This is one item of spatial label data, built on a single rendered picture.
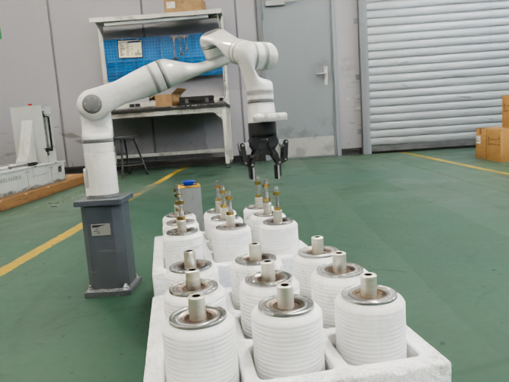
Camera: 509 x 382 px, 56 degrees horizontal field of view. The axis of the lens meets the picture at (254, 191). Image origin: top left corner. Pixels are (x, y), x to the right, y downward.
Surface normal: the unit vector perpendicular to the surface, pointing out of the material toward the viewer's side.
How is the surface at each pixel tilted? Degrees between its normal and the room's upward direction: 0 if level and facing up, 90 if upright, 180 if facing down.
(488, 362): 0
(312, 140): 90
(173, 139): 90
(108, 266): 90
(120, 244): 90
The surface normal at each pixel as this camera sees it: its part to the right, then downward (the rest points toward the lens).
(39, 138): -0.02, 0.14
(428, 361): -0.07, -0.99
